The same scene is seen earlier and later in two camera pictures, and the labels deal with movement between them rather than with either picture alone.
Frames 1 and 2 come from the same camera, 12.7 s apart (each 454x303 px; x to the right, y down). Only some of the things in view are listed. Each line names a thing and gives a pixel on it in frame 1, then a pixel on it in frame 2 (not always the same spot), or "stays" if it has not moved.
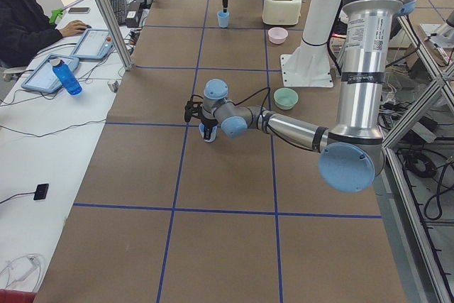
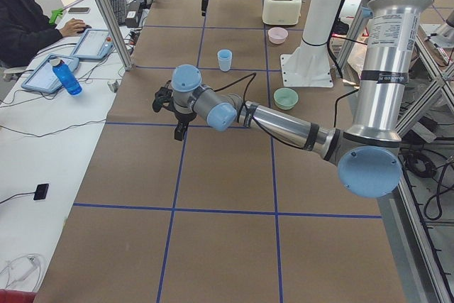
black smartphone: x=79 y=10 stays
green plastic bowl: x=285 y=98 stays
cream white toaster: x=281 y=7 stays
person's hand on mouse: x=74 y=28 stays
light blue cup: x=213 y=133 to x=225 y=57
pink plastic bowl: x=277 y=35 stays
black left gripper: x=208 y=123 to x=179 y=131
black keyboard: x=118 y=2 stays
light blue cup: x=223 y=18 to x=225 y=57
